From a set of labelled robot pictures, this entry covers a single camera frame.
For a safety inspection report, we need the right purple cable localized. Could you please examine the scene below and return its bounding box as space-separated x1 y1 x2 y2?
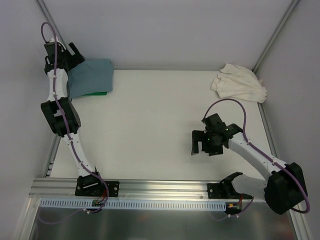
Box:
202 97 311 222

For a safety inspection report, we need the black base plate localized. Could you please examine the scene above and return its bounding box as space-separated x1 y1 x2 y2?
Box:
74 177 120 198
206 182 252 200

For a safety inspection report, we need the cream white t-shirt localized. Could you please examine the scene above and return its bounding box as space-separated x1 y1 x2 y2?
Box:
210 63 268 104

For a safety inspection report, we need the aluminium mounting rail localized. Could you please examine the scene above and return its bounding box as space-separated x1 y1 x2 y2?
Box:
28 177 216 201

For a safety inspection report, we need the white slotted cable duct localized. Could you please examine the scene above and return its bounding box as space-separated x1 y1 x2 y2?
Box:
39 198 226 212

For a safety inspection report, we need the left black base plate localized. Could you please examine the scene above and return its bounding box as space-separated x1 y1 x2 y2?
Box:
74 177 120 198

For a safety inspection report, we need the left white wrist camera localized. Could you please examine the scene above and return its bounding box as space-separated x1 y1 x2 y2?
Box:
49 36 66 51

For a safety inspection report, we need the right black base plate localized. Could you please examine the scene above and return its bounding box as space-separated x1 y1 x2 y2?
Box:
206 182 252 200

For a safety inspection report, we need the left aluminium frame post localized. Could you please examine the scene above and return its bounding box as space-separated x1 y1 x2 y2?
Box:
34 0 68 50

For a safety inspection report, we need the green folded t-shirt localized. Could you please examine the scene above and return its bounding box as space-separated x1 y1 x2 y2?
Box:
81 91 107 97

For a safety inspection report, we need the aluminium frame post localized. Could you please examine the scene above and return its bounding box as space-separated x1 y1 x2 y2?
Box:
34 0 68 50
252 0 301 74

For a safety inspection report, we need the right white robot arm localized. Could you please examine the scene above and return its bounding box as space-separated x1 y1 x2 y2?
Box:
191 113 308 215

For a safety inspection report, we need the blue-grey t-shirt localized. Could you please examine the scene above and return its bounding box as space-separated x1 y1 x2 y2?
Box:
68 58 114 99

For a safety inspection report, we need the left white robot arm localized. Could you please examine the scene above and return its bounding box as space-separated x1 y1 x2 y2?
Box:
40 41 104 196

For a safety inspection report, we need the right aluminium frame post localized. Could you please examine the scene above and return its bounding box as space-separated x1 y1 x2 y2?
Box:
252 0 301 74

